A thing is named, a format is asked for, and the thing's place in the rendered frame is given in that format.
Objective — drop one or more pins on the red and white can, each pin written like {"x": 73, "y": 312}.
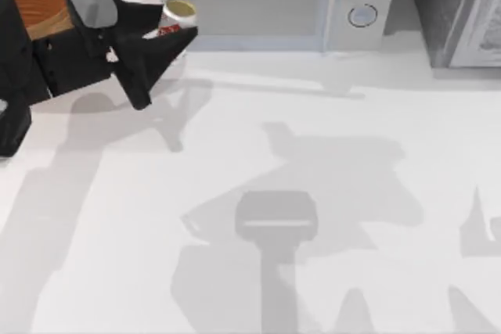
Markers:
{"x": 178, "y": 13}

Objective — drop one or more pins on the microwave oven door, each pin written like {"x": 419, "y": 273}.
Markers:
{"x": 250, "y": 1}

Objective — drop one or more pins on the pale microwave oven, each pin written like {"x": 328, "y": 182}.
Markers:
{"x": 274, "y": 1}

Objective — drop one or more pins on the round microwave knob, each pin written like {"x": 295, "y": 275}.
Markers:
{"x": 362, "y": 15}

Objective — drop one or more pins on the grey cabinet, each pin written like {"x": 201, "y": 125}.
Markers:
{"x": 442, "y": 9}

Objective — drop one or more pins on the grey cabinet door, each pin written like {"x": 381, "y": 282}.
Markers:
{"x": 481, "y": 13}

